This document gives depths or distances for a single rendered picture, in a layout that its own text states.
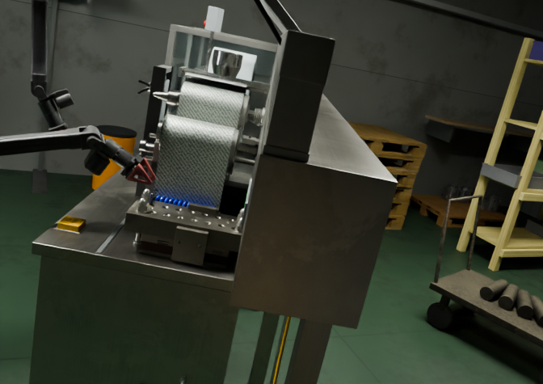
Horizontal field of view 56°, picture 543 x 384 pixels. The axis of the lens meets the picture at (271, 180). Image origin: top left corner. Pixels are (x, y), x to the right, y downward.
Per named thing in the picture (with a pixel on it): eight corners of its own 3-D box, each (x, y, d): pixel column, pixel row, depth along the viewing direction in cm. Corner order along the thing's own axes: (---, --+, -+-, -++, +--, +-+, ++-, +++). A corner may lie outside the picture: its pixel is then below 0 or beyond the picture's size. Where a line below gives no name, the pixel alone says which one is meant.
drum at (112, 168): (126, 183, 505) (133, 128, 490) (132, 196, 474) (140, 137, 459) (86, 181, 489) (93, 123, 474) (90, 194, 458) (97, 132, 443)
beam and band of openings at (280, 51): (273, 65, 388) (279, 35, 382) (284, 68, 388) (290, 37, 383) (262, 153, 91) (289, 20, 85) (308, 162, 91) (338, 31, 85)
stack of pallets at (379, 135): (359, 200, 623) (379, 125, 599) (405, 229, 546) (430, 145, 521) (261, 193, 567) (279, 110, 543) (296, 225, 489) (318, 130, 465)
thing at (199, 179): (152, 198, 181) (160, 147, 176) (218, 211, 182) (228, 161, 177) (152, 199, 180) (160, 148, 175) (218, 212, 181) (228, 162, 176)
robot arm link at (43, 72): (31, -21, 195) (31, -21, 185) (48, -18, 197) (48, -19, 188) (31, 93, 207) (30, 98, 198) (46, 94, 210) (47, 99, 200)
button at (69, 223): (65, 221, 176) (65, 215, 176) (86, 225, 177) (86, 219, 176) (56, 229, 169) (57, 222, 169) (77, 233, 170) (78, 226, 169)
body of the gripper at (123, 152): (124, 177, 173) (106, 163, 172) (132, 170, 183) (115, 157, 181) (135, 163, 172) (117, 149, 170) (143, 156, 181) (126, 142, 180)
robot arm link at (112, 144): (105, 137, 172) (109, 134, 177) (92, 152, 173) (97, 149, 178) (122, 149, 173) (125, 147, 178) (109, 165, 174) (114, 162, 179)
